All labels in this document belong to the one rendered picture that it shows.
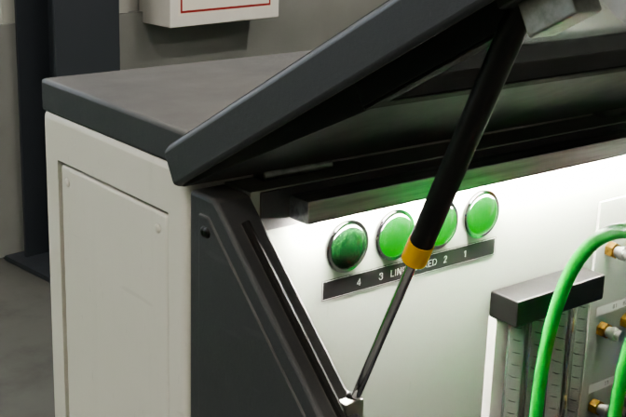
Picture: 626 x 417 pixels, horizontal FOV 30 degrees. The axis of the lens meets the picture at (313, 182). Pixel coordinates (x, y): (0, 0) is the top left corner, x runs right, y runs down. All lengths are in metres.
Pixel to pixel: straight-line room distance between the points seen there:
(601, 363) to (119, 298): 0.60
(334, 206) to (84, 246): 0.30
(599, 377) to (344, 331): 0.43
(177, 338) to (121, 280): 0.11
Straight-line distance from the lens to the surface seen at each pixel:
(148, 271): 1.10
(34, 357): 4.22
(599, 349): 1.44
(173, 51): 5.49
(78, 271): 1.23
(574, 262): 1.13
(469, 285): 1.23
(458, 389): 1.28
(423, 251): 0.83
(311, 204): 1.01
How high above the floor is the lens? 1.74
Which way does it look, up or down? 16 degrees down
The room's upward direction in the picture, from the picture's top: 2 degrees clockwise
